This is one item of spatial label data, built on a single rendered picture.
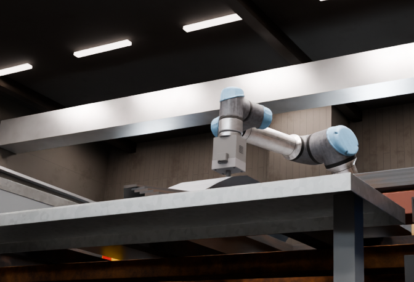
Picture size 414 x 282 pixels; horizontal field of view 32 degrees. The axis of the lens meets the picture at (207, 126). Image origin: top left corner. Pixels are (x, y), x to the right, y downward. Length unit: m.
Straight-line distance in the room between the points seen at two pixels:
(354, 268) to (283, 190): 0.18
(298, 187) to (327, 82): 10.17
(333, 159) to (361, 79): 8.65
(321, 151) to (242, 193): 1.31
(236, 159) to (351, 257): 0.94
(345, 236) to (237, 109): 1.01
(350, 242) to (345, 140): 1.29
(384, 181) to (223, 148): 0.78
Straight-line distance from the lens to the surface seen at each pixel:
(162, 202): 1.37
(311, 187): 1.21
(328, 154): 2.55
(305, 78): 11.56
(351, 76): 11.26
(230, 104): 2.22
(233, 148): 2.17
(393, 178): 1.51
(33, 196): 2.67
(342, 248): 1.28
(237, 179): 2.15
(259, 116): 2.29
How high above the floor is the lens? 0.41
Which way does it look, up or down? 20 degrees up
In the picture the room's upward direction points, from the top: 4 degrees clockwise
